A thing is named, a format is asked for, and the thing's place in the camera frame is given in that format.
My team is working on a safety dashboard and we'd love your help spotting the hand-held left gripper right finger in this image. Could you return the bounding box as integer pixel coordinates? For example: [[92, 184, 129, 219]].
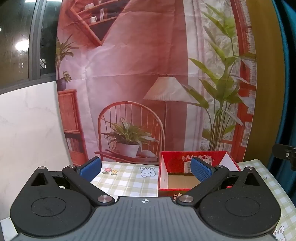
[[176, 157, 266, 207]]

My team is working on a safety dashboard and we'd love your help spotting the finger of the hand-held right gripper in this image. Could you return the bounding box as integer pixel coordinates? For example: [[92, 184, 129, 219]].
[[272, 144, 296, 172]]

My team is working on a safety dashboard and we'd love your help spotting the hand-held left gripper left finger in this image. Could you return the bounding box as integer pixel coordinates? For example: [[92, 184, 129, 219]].
[[24, 156, 116, 207]]

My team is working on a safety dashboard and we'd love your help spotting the red strawberry cardboard box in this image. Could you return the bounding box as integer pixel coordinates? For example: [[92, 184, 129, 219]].
[[158, 151, 242, 198]]

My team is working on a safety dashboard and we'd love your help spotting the green checked tablecloth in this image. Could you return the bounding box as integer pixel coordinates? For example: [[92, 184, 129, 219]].
[[90, 159, 296, 241]]

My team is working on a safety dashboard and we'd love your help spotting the teal curtain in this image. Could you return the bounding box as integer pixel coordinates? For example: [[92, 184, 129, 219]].
[[266, 0, 296, 181]]

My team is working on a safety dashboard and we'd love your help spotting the yellow curtain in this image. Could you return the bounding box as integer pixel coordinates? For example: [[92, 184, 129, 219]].
[[240, 0, 292, 168]]

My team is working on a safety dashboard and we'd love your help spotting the printed room backdrop cloth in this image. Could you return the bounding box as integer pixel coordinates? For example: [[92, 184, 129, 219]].
[[55, 0, 258, 165]]

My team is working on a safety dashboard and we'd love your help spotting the dark window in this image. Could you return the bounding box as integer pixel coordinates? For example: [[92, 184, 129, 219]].
[[0, 0, 63, 94]]

